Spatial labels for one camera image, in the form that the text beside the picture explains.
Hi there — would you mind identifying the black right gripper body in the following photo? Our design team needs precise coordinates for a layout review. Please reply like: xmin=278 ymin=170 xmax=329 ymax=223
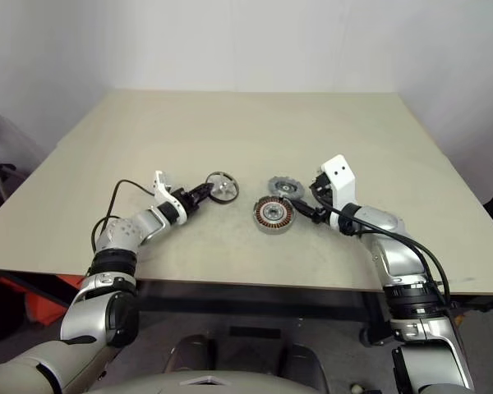
xmin=311 ymin=180 xmax=336 ymax=225

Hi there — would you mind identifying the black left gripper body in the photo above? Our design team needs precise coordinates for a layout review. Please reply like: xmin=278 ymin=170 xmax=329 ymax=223
xmin=176 ymin=187 xmax=201 ymax=214

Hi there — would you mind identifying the silver wheel-shaped rotor part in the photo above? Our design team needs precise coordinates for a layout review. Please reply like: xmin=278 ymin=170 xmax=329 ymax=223
xmin=205 ymin=171 xmax=240 ymax=203

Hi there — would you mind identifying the motor stator with copper windings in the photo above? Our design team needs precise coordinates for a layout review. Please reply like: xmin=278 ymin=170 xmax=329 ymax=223
xmin=252 ymin=195 xmax=299 ymax=235

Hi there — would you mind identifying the grey gear disc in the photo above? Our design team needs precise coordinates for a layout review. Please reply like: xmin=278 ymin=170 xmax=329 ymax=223
xmin=266 ymin=175 xmax=304 ymax=199

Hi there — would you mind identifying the black table caster wheel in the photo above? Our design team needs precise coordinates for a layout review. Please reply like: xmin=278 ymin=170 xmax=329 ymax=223
xmin=359 ymin=326 xmax=389 ymax=346

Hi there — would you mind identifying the dark rounded shape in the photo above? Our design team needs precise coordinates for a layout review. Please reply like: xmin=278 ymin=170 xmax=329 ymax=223
xmin=279 ymin=342 xmax=329 ymax=381
xmin=168 ymin=334 xmax=213 ymax=374

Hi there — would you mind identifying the orange object under table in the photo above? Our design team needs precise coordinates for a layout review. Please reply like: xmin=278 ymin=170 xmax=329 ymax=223
xmin=0 ymin=275 xmax=87 ymax=325

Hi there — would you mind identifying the grey robot torso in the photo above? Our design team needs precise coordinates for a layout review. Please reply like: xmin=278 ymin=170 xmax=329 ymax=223
xmin=85 ymin=369 xmax=395 ymax=394

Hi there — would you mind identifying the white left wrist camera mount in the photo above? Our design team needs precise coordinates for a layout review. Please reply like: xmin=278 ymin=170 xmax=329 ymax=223
xmin=150 ymin=169 xmax=189 ymax=225

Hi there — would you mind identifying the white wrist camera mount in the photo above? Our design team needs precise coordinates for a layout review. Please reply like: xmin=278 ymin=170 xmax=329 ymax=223
xmin=150 ymin=169 xmax=189 ymax=225
xmin=320 ymin=154 xmax=357 ymax=229

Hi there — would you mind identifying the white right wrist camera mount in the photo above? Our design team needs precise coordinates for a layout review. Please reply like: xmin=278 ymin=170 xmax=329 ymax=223
xmin=320 ymin=154 xmax=357 ymax=229

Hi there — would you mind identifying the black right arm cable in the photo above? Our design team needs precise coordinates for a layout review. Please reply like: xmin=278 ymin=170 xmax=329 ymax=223
xmin=318 ymin=203 xmax=453 ymax=313

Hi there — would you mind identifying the black metal table frame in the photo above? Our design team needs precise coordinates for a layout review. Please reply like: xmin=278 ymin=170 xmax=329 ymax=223
xmin=0 ymin=270 xmax=493 ymax=346

